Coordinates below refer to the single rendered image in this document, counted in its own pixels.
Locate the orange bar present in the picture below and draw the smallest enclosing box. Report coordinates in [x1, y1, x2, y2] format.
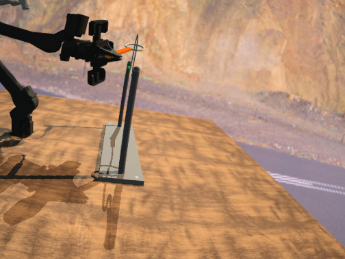
[105, 43, 145, 59]

